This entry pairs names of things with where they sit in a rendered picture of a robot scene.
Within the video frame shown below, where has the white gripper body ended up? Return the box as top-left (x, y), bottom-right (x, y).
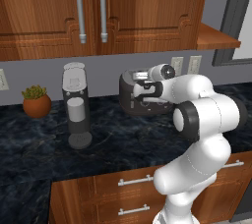
top-left (132, 84), bottom-right (146, 100)

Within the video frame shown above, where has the bread slice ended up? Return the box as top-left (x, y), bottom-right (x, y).
top-left (132, 71), bottom-right (150, 82)

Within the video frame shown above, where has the grey coffee machine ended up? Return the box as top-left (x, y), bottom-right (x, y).
top-left (61, 62), bottom-right (94, 150)

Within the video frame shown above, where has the grey window frame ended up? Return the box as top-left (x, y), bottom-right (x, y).
top-left (211, 0), bottom-right (252, 67)

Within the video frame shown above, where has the white wall outlet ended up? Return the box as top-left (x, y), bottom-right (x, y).
top-left (169, 56), bottom-right (185, 77)
top-left (187, 54), bottom-right (203, 76)
top-left (0, 68), bottom-right (10, 91)

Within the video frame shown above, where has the grey cupboard door handle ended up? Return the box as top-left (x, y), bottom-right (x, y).
top-left (97, 0), bottom-right (109, 44)
top-left (73, 0), bottom-right (88, 45)

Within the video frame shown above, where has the wooden shelf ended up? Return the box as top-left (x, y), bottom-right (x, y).
top-left (196, 22), bottom-right (242, 51)

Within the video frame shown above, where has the green plant in terracotta pot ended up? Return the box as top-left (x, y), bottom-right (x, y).
top-left (21, 84), bottom-right (53, 120)

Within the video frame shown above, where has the silver drawer handle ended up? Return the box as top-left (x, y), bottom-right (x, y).
top-left (117, 203), bottom-right (152, 217)
top-left (117, 174), bottom-right (155, 188)
top-left (221, 159), bottom-right (245, 170)

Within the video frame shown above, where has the wooden cupboard door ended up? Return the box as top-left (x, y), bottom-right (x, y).
top-left (94, 0), bottom-right (212, 56)
top-left (0, 0), bottom-right (96, 62)

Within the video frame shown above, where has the dark grey toaster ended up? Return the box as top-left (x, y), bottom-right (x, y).
top-left (118, 68), bottom-right (175, 118)

